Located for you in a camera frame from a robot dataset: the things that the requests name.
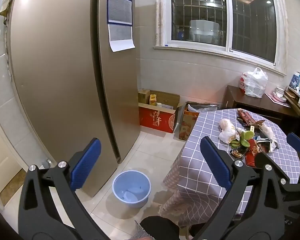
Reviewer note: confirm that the beige refrigerator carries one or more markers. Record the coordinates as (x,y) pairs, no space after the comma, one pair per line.
(52,67)

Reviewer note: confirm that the long red snack packet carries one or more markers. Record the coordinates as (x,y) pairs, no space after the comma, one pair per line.
(243,116)

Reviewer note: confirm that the blue product box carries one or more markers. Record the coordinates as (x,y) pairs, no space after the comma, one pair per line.
(297,81)

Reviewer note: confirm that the white-framed sliding window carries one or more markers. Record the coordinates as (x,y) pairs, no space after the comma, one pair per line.
(215,17)

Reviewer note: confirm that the white plastic bag red print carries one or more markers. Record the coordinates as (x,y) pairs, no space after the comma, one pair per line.
(253,82)

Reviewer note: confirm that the white panel door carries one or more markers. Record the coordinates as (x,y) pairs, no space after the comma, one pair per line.
(2,155)

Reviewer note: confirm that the purple checked tablecloth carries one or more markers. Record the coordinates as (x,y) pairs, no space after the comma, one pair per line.
(202,195)

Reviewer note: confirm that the hanging printed paper sheets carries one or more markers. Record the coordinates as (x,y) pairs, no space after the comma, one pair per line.
(120,17)

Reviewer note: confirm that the yellow paper strip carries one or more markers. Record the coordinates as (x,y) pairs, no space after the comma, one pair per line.
(252,128)

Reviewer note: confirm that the red wrapper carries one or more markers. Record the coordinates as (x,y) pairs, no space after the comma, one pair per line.
(252,152)

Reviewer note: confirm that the large white bag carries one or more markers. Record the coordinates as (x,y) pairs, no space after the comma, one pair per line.
(226,135)

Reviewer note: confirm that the brown printed carton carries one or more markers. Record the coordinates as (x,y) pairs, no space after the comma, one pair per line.
(187,125)

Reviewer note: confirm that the white and black wrapper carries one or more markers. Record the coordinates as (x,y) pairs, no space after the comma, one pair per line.
(268,146)

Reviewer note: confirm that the blue plastic bucket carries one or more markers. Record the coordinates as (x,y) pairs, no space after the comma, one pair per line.
(131,190)

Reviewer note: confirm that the dark wooden sideboard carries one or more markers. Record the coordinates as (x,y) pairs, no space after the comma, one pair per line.
(255,103)

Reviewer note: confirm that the person's leg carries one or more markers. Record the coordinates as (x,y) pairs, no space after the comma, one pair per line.
(160,230)

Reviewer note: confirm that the small brown carton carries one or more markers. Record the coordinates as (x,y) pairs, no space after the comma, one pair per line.
(143,96)

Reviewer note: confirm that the bowl on plate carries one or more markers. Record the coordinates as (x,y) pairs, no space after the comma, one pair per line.
(280,92)

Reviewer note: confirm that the red cardboard box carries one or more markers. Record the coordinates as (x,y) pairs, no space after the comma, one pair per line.
(156,121)

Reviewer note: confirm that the pink place mat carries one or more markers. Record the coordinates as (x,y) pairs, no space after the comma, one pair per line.
(275,98)

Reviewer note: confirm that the green wrapper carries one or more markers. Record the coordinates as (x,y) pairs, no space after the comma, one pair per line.
(246,137)

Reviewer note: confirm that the wooden shelf with boxes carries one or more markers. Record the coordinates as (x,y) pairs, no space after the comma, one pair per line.
(297,97)

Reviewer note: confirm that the yellow packet box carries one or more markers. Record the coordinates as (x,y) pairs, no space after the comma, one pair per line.
(153,100)

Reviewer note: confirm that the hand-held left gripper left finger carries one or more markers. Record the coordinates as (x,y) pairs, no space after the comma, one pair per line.
(86,165)

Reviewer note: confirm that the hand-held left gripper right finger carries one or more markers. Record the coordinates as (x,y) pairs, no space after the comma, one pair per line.
(215,162)

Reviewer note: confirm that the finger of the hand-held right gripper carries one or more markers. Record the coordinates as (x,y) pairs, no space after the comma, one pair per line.
(298,145)
(263,158)

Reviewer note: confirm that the black snack wrapper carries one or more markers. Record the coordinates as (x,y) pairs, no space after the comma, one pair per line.
(238,152)

